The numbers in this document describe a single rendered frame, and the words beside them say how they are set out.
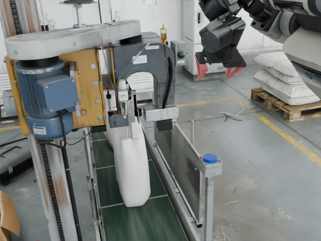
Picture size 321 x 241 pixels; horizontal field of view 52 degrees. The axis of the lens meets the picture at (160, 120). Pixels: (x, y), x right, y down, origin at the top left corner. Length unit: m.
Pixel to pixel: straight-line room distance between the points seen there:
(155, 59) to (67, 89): 0.41
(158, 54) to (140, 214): 0.94
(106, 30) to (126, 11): 2.84
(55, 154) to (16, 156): 1.62
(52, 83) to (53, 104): 0.06
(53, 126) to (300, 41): 0.78
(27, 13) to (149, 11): 2.87
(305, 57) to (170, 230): 1.18
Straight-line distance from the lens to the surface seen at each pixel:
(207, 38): 0.85
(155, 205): 1.92
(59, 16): 3.98
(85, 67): 1.28
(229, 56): 0.95
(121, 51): 1.27
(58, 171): 1.51
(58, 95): 1.03
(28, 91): 1.11
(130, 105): 1.36
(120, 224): 1.83
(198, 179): 1.73
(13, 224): 2.35
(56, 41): 1.06
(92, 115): 1.34
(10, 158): 3.06
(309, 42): 0.92
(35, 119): 1.14
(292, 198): 2.72
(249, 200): 2.62
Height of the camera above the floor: 1.59
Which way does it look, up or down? 24 degrees down
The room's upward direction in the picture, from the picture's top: 2 degrees counter-clockwise
